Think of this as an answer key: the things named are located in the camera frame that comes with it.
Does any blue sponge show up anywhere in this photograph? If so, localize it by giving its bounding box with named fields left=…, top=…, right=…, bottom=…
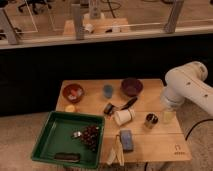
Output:
left=120, top=130, right=134, bottom=152

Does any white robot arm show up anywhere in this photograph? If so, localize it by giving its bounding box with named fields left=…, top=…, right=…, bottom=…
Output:
left=161, top=61, right=213, bottom=116

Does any green plastic tray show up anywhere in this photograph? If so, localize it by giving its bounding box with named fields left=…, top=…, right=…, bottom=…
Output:
left=31, top=111, right=105, bottom=169

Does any blue cup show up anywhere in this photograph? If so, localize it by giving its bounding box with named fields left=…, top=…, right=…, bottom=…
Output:
left=103, top=84, right=114, bottom=99

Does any dark purple bowl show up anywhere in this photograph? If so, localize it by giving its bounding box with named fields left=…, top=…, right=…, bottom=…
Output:
left=121, top=78, right=143, bottom=97

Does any red bowl with items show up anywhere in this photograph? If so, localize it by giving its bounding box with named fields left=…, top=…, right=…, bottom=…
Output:
left=62, top=84, right=84, bottom=103

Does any white mug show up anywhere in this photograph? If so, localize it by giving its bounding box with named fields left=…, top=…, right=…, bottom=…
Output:
left=114, top=109, right=135, bottom=126

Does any yellow round fruit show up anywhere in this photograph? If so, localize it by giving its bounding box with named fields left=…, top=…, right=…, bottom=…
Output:
left=65, top=105, right=77, bottom=112

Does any dark grape bunch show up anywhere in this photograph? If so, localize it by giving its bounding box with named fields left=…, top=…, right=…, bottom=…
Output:
left=81, top=125, right=99, bottom=152

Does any small silver clip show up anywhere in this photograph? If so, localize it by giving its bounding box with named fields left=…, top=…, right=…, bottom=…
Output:
left=71, top=131, right=82, bottom=138

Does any right wooden utensil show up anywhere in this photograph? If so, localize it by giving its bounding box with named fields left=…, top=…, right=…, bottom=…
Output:
left=115, top=135, right=124, bottom=166

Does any wooden utensil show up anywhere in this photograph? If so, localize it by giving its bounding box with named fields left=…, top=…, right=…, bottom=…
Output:
left=115, top=135, right=124, bottom=166
left=107, top=145, right=117, bottom=165

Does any yellow translucent cup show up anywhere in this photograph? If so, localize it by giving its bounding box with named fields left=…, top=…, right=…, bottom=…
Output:
left=163, top=110, right=175, bottom=124

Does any left wooden utensil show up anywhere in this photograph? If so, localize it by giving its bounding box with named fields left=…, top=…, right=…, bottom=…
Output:
left=107, top=145, right=117, bottom=165

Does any dark brown bar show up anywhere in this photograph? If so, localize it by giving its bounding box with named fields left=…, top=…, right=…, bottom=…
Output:
left=54, top=153, right=80, bottom=162

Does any office chair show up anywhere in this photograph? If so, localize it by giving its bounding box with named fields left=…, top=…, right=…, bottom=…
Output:
left=18, top=0, right=52, bottom=15

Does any black handled brush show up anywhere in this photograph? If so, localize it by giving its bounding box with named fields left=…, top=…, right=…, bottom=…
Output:
left=103, top=97, right=138, bottom=115

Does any black cable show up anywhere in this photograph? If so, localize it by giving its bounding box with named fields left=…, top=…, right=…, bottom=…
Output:
left=185, top=118, right=213, bottom=141

